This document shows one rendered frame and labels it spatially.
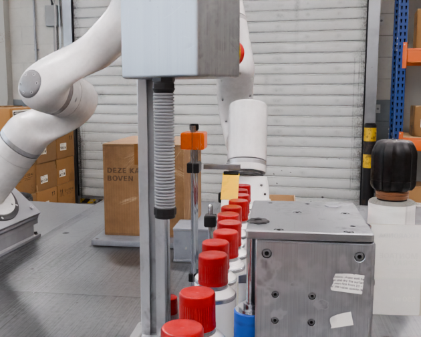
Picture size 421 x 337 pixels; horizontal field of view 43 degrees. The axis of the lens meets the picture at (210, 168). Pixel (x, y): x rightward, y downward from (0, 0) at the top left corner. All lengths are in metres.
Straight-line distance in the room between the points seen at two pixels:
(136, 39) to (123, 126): 4.94
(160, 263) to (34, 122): 0.68
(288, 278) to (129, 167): 1.12
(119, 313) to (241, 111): 0.48
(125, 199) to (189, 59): 0.87
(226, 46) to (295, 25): 4.55
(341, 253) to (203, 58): 0.39
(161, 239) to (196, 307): 0.46
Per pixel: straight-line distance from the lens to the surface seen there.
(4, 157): 1.51
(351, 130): 5.30
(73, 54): 1.40
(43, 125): 1.51
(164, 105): 0.79
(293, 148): 5.34
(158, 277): 0.96
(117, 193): 1.59
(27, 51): 6.49
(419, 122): 4.70
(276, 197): 2.13
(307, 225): 0.50
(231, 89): 1.23
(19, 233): 1.64
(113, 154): 1.58
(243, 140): 1.13
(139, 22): 0.86
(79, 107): 1.47
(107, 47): 1.38
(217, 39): 0.80
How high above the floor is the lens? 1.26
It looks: 8 degrees down
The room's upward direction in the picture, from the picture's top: straight up
